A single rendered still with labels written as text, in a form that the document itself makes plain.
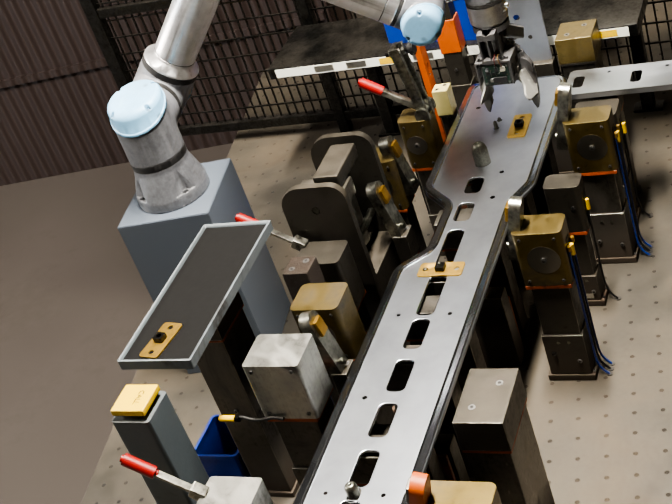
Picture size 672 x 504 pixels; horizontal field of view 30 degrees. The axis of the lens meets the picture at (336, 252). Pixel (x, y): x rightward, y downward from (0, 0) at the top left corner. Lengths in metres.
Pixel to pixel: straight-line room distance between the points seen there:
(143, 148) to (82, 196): 2.76
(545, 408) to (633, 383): 0.17
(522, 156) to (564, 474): 0.64
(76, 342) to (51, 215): 0.96
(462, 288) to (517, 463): 0.38
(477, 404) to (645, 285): 0.76
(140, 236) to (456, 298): 0.71
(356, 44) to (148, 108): 0.78
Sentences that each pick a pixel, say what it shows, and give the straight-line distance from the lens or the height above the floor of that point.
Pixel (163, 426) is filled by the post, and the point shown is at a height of 1.11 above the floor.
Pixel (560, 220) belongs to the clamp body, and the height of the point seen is 1.05.
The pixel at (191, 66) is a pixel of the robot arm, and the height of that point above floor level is 1.31.
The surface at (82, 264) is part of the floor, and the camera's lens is 4.77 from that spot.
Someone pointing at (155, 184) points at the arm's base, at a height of 1.16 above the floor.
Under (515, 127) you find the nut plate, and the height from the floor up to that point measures 1.00.
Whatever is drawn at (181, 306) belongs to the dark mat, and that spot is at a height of 1.16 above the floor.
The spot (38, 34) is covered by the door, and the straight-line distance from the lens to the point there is 5.14.
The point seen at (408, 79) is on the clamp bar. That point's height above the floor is 1.14.
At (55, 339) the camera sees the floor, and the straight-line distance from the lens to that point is 4.43.
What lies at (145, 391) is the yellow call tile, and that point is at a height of 1.16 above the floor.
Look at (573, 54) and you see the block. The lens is 2.76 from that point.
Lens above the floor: 2.30
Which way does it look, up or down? 33 degrees down
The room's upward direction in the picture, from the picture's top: 21 degrees counter-clockwise
